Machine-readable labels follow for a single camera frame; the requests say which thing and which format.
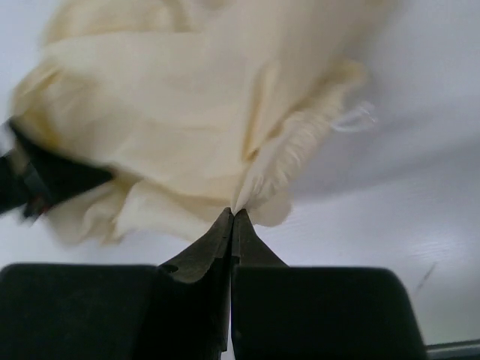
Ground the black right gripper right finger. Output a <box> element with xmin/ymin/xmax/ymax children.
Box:
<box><xmin>231</xmin><ymin>211</ymin><xmax>427</xmax><ymax>359</ymax></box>

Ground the cream fabric jacket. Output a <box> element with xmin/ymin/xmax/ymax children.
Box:
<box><xmin>10</xmin><ymin>1</ymin><xmax>387</xmax><ymax>244</ymax></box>

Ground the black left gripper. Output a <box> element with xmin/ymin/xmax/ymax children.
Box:
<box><xmin>1</xmin><ymin>119</ymin><xmax>114</xmax><ymax>221</ymax></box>

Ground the aluminium table edge rail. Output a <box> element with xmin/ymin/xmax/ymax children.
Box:
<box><xmin>426</xmin><ymin>340</ymin><xmax>480</xmax><ymax>360</ymax></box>

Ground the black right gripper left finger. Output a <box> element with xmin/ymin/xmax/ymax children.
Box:
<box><xmin>1</xmin><ymin>209</ymin><xmax>233</xmax><ymax>359</ymax></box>

